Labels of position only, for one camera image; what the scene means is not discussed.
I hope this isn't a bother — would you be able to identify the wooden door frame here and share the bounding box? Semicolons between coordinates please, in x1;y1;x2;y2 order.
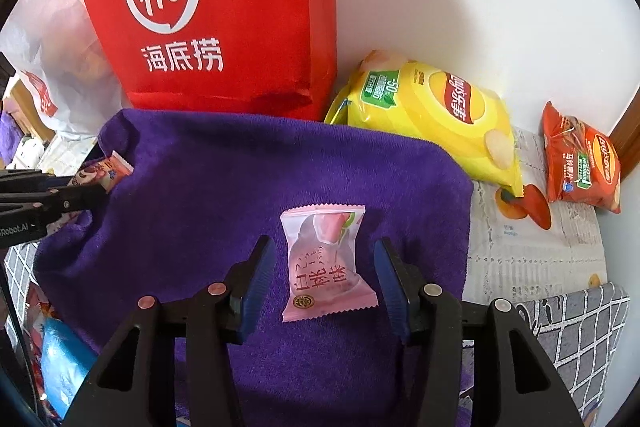
611;104;640;168

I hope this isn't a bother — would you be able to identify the white red patterned snack packet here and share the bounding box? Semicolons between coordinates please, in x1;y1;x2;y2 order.
74;150;134;194

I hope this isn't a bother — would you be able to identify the blue tissue pack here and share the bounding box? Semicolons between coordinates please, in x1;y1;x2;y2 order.
41;318;98;418

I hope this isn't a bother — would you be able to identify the purple towel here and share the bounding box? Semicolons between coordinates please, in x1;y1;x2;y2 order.
32;108;475;427

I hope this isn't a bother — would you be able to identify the yellow chips bag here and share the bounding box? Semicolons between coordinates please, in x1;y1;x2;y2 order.
324;49;525;200

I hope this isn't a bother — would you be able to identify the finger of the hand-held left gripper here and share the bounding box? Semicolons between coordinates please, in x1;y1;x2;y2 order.
0;184;109;228
0;169;71;195

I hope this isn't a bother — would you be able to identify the pink candy packet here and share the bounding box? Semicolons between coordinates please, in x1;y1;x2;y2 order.
279;203;378;324

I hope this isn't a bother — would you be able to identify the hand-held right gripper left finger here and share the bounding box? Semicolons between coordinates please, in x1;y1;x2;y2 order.
62;234;277;427

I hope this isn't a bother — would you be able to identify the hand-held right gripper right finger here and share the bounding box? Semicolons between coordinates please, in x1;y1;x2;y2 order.
374;237;586;427

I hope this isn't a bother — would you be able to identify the grey checked bedsheet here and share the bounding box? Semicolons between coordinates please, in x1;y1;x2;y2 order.
2;242;631;427

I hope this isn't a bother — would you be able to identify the red paper bag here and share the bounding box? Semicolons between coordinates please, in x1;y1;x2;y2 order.
69;0;338;122

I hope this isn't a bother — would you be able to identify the white plastic bag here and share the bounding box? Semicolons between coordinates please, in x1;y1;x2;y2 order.
0;0;126;142

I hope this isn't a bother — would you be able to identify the white plush toy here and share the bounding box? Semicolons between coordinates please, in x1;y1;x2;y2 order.
12;137;47;171

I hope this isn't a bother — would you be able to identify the orange chips bag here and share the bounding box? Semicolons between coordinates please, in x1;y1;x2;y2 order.
540;101;622;214

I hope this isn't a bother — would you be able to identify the printed newspaper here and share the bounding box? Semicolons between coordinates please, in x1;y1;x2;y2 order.
462;127;608;303

